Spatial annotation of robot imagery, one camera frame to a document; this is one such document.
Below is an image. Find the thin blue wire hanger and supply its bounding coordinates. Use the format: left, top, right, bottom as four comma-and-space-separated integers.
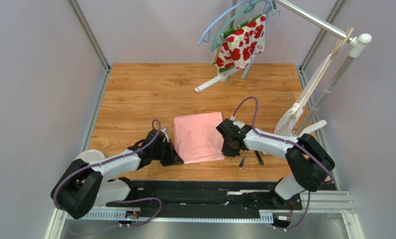
241, 0, 280, 79

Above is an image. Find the light blue hanger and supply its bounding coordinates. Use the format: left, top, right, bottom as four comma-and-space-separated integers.
197, 0, 277, 46

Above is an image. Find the white mesh basket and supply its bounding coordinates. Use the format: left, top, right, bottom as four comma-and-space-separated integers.
75, 149, 106, 164

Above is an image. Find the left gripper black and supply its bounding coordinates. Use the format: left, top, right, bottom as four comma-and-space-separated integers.
152, 139, 183, 166

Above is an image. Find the white clothes rack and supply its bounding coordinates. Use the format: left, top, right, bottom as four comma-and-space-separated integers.
194, 0, 373, 137

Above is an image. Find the red floral cloth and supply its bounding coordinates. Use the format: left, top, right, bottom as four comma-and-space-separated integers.
212, 14, 266, 73

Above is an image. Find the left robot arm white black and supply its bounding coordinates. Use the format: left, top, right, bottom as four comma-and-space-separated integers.
50, 128, 184, 219

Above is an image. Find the teal green hanger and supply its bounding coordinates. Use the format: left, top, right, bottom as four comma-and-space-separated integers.
211, 0, 276, 53

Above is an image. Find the pink cloth napkin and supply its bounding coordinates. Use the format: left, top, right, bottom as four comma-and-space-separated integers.
173, 112, 226, 164

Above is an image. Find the white hanging cloth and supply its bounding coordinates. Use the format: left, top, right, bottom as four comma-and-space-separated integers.
274, 54, 333, 136

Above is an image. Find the black handled knife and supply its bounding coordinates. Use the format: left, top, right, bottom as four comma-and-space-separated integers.
255, 151, 264, 165

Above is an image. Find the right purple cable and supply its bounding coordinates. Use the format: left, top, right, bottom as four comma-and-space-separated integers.
231, 96, 334, 232

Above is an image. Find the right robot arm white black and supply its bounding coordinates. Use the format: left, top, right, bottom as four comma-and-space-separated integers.
216, 119, 335, 200

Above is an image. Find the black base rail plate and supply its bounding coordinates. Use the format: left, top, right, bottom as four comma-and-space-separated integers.
105, 180, 304, 220

